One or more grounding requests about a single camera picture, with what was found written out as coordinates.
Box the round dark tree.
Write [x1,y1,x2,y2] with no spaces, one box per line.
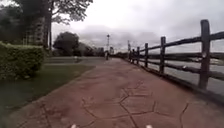
[52,31,80,57]

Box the grey water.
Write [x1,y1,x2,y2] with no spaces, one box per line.
[139,59,224,96]

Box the large leafy tree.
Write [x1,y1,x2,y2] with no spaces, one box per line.
[13,0,94,52]

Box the person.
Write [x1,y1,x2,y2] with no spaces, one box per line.
[104,50,110,61]

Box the trimmed green hedge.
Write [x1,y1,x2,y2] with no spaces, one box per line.
[0,41,46,81]

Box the tall building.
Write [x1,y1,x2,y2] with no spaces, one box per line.
[23,16,52,48]

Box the red stone paved path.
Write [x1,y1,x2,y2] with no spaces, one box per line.
[6,57,224,128]

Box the wooden post and rail fence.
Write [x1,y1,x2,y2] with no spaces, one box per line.
[126,19,224,102]

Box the grey asphalt road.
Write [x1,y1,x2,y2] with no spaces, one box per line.
[44,56,108,66]

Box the lamp post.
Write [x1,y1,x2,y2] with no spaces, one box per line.
[106,33,111,54]

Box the grass strip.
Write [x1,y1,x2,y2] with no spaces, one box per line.
[0,63,96,118]

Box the far river bank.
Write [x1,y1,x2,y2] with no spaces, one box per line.
[148,51,224,66]

